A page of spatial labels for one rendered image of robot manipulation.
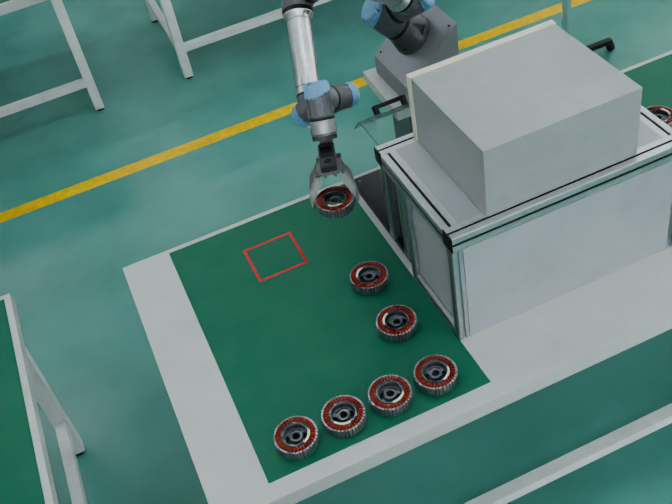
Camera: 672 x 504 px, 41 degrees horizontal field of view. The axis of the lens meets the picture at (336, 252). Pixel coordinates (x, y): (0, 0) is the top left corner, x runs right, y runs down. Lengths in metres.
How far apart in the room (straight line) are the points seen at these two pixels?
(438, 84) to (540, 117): 0.29
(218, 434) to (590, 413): 1.38
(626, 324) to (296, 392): 0.88
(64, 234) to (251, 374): 2.10
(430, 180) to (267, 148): 2.22
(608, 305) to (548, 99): 0.61
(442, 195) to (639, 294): 0.62
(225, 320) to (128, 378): 1.07
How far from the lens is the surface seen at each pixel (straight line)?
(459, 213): 2.23
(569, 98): 2.24
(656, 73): 3.36
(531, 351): 2.40
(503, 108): 2.21
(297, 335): 2.51
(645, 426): 2.95
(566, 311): 2.49
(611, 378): 3.31
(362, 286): 2.55
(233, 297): 2.66
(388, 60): 3.35
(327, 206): 2.56
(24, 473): 2.50
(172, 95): 5.09
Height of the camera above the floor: 2.59
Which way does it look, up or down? 43 degrees down
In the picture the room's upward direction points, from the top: 12 degrees counter-clockwise
